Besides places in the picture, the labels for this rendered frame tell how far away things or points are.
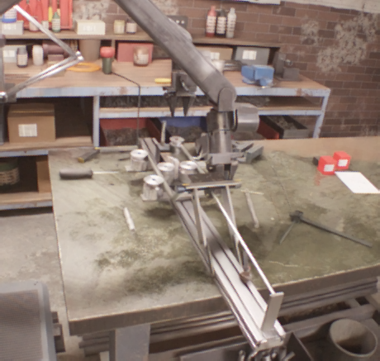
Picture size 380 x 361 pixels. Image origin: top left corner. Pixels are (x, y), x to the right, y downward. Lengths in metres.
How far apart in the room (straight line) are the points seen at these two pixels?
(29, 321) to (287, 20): 2.96
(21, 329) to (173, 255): 0.85
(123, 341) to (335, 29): 3.42
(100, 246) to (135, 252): 0.08
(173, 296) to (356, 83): 3.64
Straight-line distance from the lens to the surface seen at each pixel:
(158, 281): 0.90
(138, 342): 1.01
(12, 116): 2.52
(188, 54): 0.96
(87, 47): 2.98
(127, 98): 2.47
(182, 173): 1.17
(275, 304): 0.76
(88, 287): 0.89
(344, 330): 1.97
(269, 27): 3.60
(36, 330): 1.66
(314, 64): 3.93
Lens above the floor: 1.48
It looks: 28 degrees down
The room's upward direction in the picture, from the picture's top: 7 degrees clockwise
